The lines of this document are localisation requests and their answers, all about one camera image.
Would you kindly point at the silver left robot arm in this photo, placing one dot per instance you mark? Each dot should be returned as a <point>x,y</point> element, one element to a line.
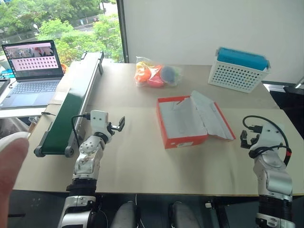
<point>88,156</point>

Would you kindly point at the grey metal rod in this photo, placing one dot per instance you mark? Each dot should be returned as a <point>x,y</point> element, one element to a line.
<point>299,82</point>

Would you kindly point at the black window frame post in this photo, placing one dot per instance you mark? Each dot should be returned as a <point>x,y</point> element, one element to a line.
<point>123,31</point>

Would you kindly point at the clear bag of colourful toys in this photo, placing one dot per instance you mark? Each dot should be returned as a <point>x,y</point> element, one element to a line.
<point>154,74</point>

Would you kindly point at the small white block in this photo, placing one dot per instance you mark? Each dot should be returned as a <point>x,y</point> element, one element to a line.
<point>208,205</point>

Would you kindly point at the white perforated plastic basket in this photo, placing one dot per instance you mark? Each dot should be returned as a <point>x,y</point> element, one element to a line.
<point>234,77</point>

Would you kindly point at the dark grey rounded shape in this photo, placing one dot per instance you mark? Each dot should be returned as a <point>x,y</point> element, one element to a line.
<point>183,216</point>
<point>124,216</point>

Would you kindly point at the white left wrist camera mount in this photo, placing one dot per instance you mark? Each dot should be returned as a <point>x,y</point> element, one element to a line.
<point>98,120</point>

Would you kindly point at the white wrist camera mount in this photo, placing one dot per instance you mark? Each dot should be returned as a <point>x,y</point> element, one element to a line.
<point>98,120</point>
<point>270,135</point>

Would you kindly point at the black side table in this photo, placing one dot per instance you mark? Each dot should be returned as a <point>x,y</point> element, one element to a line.
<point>285,97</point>

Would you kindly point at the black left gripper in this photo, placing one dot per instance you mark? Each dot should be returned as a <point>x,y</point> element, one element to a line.
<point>111,128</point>

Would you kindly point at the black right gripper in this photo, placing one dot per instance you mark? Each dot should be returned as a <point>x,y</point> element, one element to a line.
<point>253,145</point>

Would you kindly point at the orange round object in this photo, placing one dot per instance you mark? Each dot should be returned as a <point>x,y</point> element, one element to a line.
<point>65,69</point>

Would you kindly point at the green conveyor belt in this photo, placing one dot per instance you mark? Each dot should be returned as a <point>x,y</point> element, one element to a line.
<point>64,118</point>

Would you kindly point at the grey open laptop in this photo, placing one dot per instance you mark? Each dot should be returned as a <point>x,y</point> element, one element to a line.
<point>33,88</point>

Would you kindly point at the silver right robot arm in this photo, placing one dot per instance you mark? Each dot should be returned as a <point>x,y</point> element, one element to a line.
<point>273,171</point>

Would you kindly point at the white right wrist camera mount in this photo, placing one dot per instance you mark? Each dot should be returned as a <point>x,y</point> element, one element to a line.
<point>270,135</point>

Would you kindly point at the orange shoe box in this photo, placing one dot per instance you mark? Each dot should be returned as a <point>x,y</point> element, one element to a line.
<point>180,118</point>

